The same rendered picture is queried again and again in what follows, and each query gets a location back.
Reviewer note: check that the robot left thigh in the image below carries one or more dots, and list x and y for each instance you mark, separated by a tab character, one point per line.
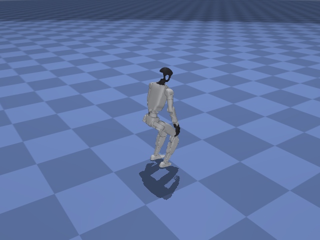
162	134

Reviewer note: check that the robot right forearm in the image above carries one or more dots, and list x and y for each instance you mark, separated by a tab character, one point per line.
174	117

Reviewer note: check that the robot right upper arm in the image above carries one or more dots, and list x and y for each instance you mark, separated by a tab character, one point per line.
169	95

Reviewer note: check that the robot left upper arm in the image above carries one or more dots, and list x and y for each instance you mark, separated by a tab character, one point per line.
150	85

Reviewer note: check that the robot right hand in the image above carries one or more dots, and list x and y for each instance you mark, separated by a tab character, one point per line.
177	129

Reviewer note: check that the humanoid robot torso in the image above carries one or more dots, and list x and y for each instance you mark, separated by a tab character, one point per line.
156	102

